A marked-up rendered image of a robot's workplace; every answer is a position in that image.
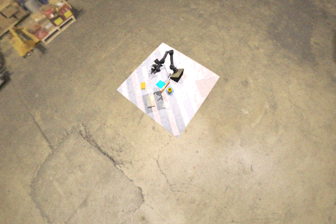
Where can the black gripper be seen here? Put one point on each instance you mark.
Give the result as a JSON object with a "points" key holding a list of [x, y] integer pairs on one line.
{"points": [[155, 70]]}

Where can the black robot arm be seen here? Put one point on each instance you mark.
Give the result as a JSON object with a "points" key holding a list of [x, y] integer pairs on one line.
{"points": [[162, 61]]}

